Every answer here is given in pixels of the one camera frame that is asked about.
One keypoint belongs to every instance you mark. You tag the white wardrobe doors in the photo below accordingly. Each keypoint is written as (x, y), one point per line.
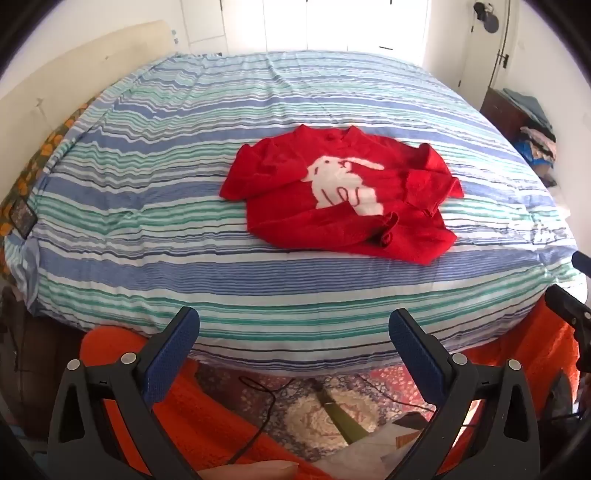
(323, 23)

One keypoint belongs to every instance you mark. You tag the white door with black latch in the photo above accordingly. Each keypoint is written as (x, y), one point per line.
(480, 50)

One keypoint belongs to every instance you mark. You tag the dark wooden cabinet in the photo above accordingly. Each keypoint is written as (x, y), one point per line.
(501, 113)

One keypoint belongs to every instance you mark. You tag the pile of folded clothes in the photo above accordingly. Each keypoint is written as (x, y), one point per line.
(535, 138)

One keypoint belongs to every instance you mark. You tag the striped blue green duvet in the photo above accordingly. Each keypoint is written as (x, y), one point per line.
(184, 258)

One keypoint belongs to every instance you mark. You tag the small dark card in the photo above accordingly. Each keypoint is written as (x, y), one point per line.
(21, 215)

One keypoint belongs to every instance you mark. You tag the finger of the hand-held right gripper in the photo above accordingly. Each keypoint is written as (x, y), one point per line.
(568, 307)
(581, 264)

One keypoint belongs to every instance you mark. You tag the white paper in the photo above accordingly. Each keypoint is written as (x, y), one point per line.
(369, 454)

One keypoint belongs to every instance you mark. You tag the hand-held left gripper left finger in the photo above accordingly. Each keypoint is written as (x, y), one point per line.
(173, 350)

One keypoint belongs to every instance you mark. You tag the orange floral mattress sheet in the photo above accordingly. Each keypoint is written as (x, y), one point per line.
(27, 170)

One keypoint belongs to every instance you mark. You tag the yellow green strip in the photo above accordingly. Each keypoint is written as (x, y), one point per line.
(344, 417)

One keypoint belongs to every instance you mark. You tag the red sweater with white rabbit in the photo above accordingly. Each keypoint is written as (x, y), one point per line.
(286, 203)

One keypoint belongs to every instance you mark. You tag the beige headboard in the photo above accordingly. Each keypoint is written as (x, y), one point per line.
(69, 78)

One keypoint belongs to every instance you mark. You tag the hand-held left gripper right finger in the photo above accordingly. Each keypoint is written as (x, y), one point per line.
(415, 355)

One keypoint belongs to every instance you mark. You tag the orange knitted blanket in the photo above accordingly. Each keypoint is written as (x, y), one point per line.
(207, 415)

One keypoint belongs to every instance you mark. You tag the person's bare leg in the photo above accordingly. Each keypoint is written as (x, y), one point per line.
(258, 471)

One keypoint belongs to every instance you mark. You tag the patterned rug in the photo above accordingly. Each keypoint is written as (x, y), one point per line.
(304, 415)

